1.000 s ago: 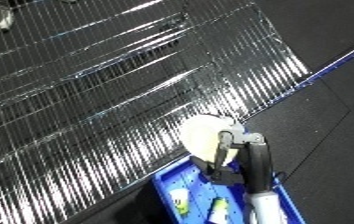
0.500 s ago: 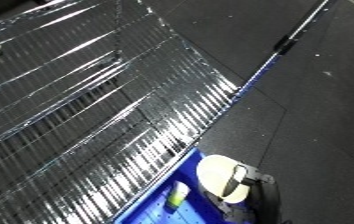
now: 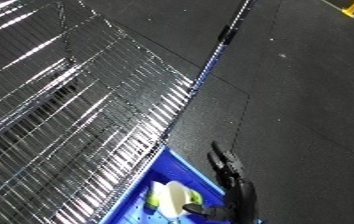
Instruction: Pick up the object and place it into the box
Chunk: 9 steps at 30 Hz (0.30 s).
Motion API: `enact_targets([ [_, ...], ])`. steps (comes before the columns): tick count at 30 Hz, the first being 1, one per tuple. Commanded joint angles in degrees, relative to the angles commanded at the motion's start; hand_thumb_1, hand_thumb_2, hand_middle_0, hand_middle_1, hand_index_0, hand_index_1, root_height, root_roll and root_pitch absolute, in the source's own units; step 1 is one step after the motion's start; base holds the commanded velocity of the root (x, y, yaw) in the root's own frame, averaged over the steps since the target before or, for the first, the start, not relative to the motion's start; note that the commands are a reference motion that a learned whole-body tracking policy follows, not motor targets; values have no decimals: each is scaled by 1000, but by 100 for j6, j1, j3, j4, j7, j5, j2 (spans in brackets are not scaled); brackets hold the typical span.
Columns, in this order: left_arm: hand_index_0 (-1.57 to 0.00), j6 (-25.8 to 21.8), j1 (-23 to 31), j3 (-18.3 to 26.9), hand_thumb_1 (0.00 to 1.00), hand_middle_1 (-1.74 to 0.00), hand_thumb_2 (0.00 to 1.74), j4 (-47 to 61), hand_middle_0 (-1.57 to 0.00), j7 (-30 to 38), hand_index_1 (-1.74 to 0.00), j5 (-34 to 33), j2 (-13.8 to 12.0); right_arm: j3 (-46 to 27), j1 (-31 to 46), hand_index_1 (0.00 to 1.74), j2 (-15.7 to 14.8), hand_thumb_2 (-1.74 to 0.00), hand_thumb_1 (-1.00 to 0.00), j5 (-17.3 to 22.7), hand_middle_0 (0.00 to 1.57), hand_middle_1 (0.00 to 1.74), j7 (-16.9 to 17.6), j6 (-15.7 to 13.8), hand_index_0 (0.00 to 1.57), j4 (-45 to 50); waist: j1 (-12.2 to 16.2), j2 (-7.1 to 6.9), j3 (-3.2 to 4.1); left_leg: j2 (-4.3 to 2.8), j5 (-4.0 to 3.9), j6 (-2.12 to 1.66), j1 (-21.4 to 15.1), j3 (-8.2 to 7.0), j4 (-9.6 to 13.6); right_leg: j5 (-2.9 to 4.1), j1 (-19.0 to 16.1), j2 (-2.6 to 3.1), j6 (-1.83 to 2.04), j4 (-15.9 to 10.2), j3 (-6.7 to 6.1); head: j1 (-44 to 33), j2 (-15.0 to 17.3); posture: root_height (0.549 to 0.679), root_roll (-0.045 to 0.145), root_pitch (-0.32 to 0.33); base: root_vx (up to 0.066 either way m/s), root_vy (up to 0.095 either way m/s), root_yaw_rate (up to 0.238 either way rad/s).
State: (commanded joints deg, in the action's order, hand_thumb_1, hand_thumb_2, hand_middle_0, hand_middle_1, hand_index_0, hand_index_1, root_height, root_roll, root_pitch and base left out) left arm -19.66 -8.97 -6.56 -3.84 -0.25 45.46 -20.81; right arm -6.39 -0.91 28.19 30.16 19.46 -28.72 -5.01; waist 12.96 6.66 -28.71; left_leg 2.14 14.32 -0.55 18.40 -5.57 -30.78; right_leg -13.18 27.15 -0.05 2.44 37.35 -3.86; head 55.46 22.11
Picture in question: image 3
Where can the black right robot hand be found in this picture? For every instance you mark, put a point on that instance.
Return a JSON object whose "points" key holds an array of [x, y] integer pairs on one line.
{"points": [[241, 196]]}

